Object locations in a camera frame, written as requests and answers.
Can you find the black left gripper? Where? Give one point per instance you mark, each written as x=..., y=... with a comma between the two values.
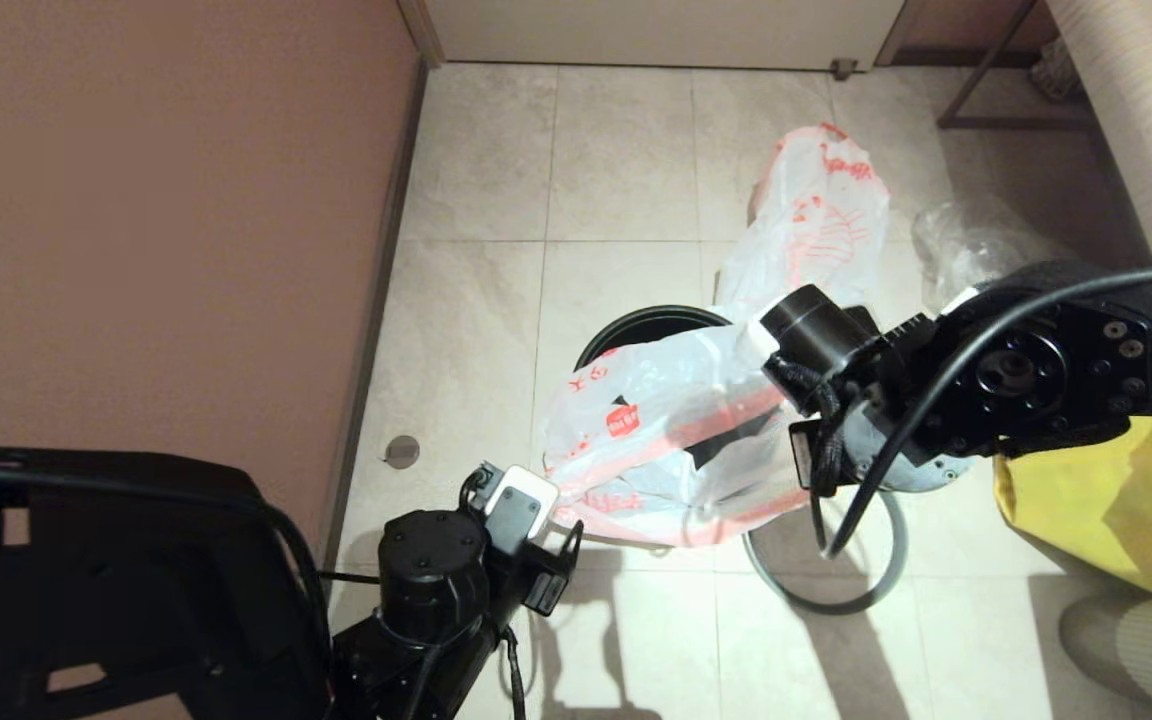
x=546, y=575

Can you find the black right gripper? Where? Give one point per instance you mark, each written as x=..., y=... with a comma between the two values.
x=906, y=455

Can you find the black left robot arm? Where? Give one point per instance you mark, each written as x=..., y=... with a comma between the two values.
x=116, y=600

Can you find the clear plastic bag dark contents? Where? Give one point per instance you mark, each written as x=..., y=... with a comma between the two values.
x=966, y=250

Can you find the yellow fabric bag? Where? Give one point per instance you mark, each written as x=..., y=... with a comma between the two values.
x=1116, y=520

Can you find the black round trash bin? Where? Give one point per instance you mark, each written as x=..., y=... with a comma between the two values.
x=656, y=320

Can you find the round metal floor disc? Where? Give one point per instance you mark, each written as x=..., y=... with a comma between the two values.
x=402, y=451

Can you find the small metal door stopper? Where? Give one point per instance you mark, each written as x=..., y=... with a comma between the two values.
x=845, y=67

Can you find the beige striped upholstered sofa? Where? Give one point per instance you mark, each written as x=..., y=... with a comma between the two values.
x=1136, y=120

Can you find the white crumpled fabric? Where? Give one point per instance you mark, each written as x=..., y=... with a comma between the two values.
x=1058, y=72

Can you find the brown cabinet side panel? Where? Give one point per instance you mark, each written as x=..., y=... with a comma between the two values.
x=136, y=200

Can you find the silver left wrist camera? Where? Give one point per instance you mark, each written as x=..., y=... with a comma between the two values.
x=521, y=495

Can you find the brown metal table frame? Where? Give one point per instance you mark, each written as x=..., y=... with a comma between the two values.
x=1011, y=122

